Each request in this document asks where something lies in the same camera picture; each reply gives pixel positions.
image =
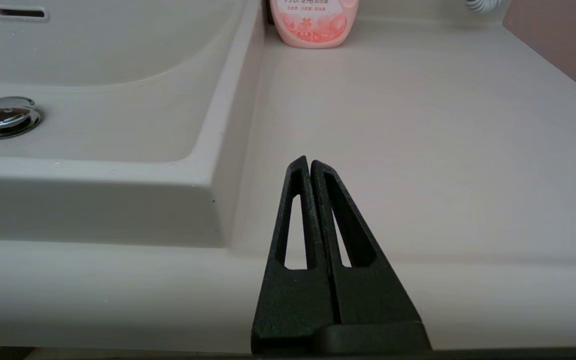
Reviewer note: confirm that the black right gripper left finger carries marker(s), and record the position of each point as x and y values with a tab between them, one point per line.
293	300

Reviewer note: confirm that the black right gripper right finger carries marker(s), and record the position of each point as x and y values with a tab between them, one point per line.
373	295

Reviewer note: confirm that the beige sink basin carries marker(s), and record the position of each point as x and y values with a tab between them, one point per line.
118	125

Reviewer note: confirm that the pink soap pump bottle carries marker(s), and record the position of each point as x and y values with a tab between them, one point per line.
313	25

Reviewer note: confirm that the chrome drain stopper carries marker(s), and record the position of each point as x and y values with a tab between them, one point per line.
4	112

